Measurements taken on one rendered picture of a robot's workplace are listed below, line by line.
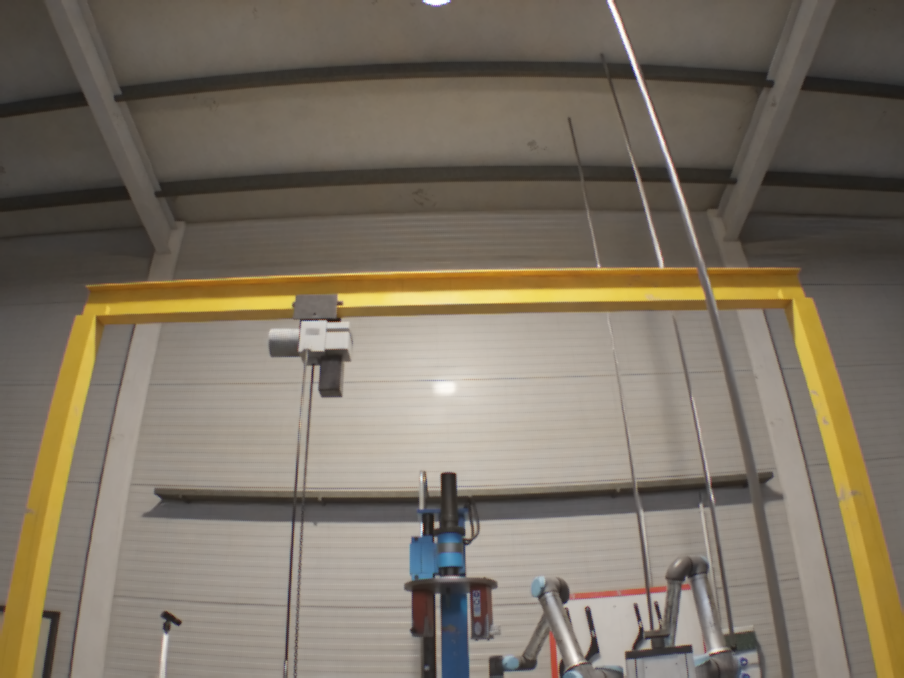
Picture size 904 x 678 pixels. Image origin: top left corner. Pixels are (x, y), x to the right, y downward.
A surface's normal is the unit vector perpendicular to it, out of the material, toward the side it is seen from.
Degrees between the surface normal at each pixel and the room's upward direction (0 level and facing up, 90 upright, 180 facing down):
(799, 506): 90
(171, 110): 173
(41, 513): 90
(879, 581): 90
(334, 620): 90
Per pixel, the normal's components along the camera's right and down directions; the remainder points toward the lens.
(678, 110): 0.02, 0.80
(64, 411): -0.01, -0.50
